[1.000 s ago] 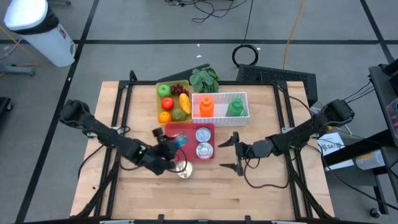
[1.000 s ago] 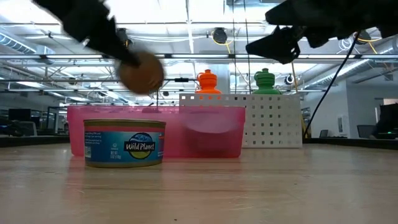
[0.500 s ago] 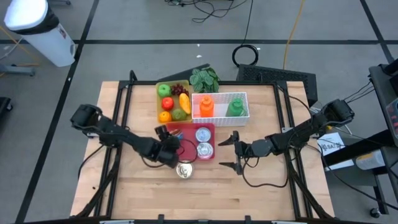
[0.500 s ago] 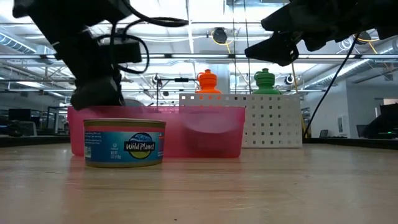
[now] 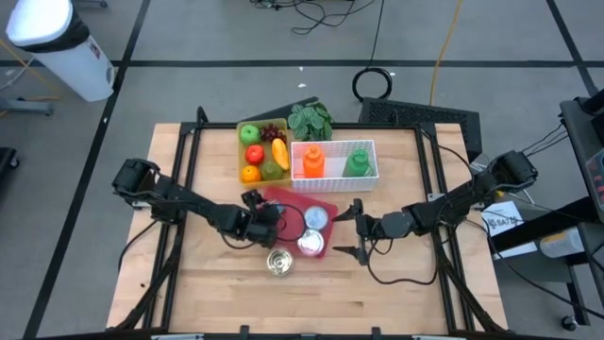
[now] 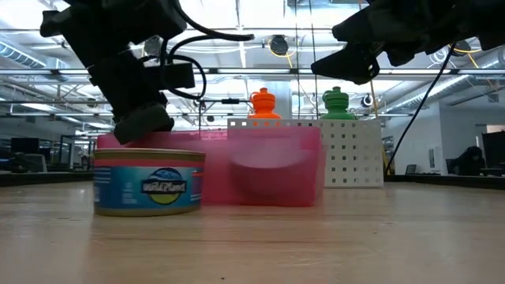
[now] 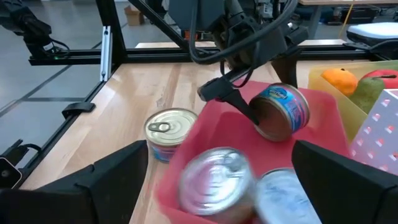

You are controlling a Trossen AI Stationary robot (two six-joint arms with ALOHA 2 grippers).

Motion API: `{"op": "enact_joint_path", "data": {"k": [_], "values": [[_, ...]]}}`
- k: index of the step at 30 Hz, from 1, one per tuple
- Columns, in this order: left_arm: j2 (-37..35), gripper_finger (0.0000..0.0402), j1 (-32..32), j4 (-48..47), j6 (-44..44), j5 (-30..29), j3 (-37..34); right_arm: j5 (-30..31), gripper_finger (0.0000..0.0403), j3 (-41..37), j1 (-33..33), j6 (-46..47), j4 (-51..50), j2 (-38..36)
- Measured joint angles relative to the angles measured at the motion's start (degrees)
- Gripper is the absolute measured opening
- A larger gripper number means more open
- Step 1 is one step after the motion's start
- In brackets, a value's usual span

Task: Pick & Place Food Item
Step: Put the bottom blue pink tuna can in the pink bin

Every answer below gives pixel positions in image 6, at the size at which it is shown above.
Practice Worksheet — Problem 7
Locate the white perforated bin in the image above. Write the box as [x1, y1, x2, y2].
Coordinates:
[226, 118, 385, 189]

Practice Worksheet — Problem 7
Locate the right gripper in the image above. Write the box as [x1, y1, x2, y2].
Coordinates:
[310, 0, 440, 86]

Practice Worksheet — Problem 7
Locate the green plastic water bottle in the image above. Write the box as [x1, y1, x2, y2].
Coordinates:
[319, 86, 357, 121]

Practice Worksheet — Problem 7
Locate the long black hanging cable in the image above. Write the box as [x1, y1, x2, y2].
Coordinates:
[383, 43, 457, 175]

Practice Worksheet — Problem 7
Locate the black monitor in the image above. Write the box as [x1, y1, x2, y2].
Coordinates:
[481, 131, 505, 169]
[10, 137, 41, 156]

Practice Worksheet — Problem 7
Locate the orange plastic water bottle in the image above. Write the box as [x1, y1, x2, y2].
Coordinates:
[247, 87, 282, 127]

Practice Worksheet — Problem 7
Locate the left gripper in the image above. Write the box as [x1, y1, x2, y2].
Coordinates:
[88, 50, 176, 145]

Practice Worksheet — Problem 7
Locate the grey office chair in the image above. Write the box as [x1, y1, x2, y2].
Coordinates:
[23, 153, 49, 174]

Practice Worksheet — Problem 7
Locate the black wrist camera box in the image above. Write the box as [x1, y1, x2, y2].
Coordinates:
[143, 60, 196, 92]

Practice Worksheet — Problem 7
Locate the person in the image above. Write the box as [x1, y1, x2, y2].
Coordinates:
[449, 145, 486, 177]

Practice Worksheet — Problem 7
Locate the black camera stand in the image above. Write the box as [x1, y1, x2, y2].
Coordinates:
[196, 98, 254, 137]

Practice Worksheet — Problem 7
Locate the blue label salmon can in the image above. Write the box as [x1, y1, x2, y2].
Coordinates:
[92, 147, 207, 218]

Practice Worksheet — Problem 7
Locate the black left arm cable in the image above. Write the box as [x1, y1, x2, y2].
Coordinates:
[159, 0, 256, 101]

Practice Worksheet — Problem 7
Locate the pink translucent plastic bin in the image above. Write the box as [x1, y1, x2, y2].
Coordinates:
[95, 125, 328, 208]

